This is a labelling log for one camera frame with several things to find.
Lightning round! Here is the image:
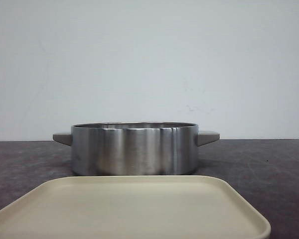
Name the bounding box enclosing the stainless steel steamer pot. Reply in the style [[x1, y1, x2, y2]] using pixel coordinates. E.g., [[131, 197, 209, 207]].
[[53, 122, 220, 176]]

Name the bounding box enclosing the cream rectangular plastic tray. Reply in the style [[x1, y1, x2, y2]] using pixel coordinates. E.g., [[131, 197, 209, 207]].
[[0, 176, 271, 239]]

